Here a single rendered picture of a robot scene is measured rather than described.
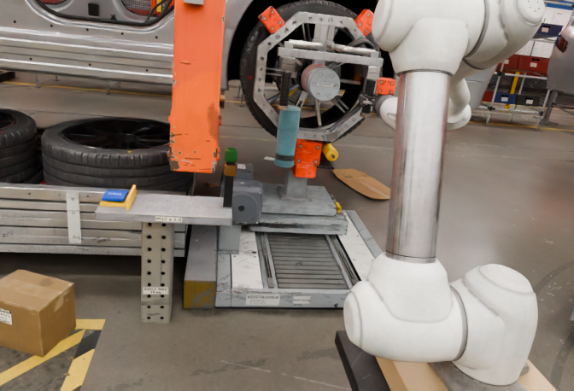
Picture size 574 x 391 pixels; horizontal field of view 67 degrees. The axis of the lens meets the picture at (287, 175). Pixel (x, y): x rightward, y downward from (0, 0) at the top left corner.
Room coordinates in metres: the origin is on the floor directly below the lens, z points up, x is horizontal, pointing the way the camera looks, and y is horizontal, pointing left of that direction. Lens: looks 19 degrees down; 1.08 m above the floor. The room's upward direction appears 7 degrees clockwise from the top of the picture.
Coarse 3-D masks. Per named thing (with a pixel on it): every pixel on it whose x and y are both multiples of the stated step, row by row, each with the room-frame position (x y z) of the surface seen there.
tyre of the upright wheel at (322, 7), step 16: (304, 0) 2.03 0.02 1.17; (320, 0) 2.04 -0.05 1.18; (288, 16) 2.00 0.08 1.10; (352, 16) 2.05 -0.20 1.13; (256, 32) 1.98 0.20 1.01; (256, 48) 1.98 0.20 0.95; (240, 64) 2.09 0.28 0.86; (240, 80) 2.08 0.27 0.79; (256, 112) 1.98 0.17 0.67; (272, 128) 2.00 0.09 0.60; (352, 128) 2.06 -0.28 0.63
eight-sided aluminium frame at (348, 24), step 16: (304, 16) 1.92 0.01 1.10; (320, 16) 1.94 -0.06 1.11; (336, 16) 1.95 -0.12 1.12; (288, 32) 1.92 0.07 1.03; (352, 32) 1.97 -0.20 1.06; (256, 64) 1.91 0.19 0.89; (256, 80) 1.90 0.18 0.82; (256, 96) 1.89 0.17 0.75; (272, 112) 1.91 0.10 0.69; (352, 112) 2.02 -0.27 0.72; (304, 128) 1.99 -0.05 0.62; (336, 128) 1.97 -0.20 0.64
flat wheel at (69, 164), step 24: (72, 120) 2.05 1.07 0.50; (96, 120) 2.11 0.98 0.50; (120, 120) 2.17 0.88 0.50; (144, 120) 2.22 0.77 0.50; (48, 144) 1.69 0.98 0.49; (72, 144) 1.69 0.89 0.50; (96, 144) 1.84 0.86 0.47; (120, 144) 1.84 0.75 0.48; (144, 144) 1.88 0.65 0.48; (168, 144) 1.86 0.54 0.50; (48, 168) 1.69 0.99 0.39; (72, 168) 1.62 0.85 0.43; (96, 168) 1.61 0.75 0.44; (120, 168) 1.64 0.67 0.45; (144, 168) 1.68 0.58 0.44; (168, 168) 1.76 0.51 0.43
